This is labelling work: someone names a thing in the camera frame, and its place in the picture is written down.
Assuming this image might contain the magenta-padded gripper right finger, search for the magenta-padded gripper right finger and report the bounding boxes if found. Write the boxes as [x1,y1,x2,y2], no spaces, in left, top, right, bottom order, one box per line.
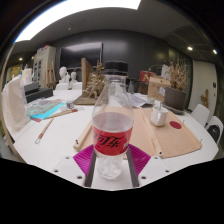
[125,143,175,188]

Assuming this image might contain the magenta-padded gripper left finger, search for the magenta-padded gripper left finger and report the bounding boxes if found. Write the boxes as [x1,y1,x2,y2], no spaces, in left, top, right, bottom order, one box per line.
[51,143,98,188]

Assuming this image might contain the clear red-labelled drink bottle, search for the clear red-labelled drink bottle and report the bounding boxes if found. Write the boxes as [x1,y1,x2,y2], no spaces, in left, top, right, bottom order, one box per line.
[91,60,134,181]

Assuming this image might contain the tan wooden drawing board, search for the tan wooden drawing board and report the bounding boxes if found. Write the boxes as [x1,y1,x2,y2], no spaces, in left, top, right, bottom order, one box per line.
[73,106,203,159]

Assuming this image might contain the white ceramic mug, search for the white ceramic mug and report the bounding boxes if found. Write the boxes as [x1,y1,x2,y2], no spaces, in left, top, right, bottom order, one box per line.
[149,104,170,128]

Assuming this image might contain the small paint jar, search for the small paint jar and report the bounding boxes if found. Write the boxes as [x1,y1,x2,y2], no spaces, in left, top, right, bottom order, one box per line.
[65,99,75,110]

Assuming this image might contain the grey pot saucer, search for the grey pot saucer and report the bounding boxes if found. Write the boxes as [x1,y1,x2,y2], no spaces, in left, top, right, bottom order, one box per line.
[163,103,188,116]

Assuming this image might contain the printed newspaper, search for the printed newspaper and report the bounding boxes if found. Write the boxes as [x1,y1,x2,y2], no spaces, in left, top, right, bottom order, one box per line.
[128,93,148,108]

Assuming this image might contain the dried plant in grey pot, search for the dried plant in grey pot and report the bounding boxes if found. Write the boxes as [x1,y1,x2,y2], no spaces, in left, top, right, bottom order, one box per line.
[163,58,189,113]

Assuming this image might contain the cardboard box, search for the cardboard box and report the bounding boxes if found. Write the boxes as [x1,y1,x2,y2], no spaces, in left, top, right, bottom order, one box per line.
[146,75,172,103]

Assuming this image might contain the white plastic chair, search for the white plastic chair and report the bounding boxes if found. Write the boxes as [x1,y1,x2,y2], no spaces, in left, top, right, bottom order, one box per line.
[190,103,211,128]
[72,81,83,92]
[54,82,69,92]
[205,115,224,144]

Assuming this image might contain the black backpack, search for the black backpack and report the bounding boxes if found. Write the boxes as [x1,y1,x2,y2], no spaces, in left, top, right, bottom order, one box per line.
[207,124,221,141]

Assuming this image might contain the black flat boxes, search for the black flat boxes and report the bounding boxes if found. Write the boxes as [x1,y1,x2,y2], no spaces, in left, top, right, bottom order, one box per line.
[23,81,54,104]

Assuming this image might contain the white plaster bust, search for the white plaster bust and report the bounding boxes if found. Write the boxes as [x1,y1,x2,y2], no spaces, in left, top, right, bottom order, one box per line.
[58,66,70,85]
[68,71,79,89]

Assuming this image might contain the red box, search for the red box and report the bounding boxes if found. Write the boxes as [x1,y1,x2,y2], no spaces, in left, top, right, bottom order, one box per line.
[138,70,153,83]

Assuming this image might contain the wooden easel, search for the wooden easel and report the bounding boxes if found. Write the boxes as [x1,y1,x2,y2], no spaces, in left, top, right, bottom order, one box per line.
[46,60,58,89]

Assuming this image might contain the white plaster figure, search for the white plaster figure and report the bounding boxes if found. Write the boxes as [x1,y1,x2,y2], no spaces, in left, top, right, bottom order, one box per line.
[160,63,172,80]

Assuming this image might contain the white cabinet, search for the white cabinet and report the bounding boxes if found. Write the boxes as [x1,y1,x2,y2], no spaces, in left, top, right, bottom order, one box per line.
[32,45,57,88]

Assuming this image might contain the long ceiling light panel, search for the long ceiling light panel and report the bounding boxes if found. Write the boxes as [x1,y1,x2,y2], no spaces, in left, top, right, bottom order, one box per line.
[14,0,143,43]

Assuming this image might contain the wooden wall figure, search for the wooden wall figure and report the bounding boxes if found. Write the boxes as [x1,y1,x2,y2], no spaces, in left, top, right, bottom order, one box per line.
[200,88,210,108]

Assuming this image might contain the black wall screen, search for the black wall screen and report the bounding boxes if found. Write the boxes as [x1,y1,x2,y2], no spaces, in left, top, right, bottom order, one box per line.
[59,41,104,69]

